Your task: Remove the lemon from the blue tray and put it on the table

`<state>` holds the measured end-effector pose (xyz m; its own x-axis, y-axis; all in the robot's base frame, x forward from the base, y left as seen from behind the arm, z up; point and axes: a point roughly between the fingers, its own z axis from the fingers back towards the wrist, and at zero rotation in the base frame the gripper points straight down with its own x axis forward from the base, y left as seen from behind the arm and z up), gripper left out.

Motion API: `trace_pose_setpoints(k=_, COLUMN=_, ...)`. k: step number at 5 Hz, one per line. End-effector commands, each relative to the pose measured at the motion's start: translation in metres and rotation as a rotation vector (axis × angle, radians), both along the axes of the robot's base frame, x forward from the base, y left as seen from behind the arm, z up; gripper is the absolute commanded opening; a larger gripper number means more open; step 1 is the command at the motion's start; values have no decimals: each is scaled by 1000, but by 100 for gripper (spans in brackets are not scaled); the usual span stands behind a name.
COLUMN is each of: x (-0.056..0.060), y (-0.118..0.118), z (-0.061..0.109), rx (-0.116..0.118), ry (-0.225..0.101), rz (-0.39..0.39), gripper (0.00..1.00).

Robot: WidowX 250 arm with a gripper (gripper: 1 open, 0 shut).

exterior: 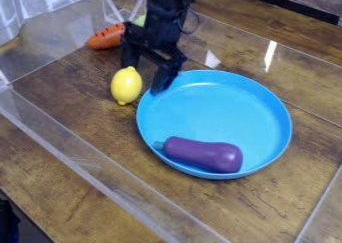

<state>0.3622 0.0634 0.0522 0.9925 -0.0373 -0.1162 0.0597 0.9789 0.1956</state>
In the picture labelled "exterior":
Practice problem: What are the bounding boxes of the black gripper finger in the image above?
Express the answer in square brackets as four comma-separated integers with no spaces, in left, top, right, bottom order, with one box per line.
[121,42,141,68]
[150,62,182,95]

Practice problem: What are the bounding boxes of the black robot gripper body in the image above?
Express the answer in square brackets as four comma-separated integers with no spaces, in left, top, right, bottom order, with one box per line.
[122,3,188,65]

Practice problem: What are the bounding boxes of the yellow toy lemon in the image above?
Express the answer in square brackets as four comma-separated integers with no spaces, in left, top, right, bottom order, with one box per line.
[111,66,144,105]

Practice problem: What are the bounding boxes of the blue round plastic tray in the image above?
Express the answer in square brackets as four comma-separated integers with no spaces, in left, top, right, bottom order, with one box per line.
[137,70,293,180]

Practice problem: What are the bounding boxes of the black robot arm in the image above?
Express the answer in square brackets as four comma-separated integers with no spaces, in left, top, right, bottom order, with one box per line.
[121,0,196,95]

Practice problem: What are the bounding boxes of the orange toy carrot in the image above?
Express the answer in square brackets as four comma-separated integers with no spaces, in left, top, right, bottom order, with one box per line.
[87,22,126,50]

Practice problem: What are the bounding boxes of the grey checkered curtain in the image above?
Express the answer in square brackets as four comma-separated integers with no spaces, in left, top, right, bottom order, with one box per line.
[0,0,82,45]

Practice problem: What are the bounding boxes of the purple toy eggplant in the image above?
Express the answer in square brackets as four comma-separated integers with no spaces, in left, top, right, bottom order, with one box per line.
[153,136,244,173]

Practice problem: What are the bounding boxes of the dark wooden baseboard strip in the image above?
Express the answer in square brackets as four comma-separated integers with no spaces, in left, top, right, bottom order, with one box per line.
[258,0,340,25]

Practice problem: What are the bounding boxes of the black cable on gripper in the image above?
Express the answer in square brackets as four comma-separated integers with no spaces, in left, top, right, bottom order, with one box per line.
[177,6,202,35]

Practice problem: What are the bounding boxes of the clear acrylic enclosure wall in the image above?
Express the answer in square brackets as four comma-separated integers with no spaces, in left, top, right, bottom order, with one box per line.
[0,0,342,243]

